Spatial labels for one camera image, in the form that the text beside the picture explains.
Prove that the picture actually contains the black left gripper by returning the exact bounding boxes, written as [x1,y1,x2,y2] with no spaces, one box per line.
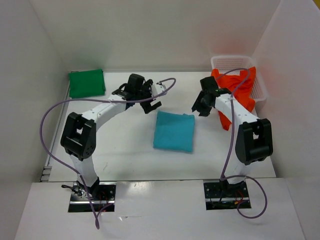
[135,80,161,114]

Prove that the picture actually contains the orange t shirt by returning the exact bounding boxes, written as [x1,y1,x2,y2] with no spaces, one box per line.
[210,66,258,131]

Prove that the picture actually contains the light blue t shirt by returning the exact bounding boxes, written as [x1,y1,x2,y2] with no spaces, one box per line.
[153,111,195,153]

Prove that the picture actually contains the green t shirt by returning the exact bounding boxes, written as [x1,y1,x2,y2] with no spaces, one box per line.
[68,69,106,99]

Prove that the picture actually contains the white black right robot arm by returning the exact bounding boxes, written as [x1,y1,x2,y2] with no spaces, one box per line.
[191,76,273,197]

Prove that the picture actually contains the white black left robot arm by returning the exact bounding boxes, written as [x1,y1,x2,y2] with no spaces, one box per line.
[60,73,166,200]

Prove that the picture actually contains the white plastic basket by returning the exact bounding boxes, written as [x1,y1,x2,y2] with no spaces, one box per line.
[210,55,270,103]

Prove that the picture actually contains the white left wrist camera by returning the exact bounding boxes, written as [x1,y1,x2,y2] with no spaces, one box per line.
[151,83,167,100]

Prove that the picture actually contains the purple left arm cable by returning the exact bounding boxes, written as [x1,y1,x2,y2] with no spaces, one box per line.
[39,77,177,230]

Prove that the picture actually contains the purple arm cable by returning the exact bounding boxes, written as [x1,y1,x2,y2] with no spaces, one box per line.
[39,77,177,230]
[216,68,268,220]

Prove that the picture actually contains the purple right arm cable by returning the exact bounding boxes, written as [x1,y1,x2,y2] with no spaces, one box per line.
[216,68,268,220]

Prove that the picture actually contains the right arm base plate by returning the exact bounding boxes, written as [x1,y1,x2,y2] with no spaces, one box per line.
[203,180,251,210]

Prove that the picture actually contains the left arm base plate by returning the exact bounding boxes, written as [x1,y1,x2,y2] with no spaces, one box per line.
[61,182,116,213]

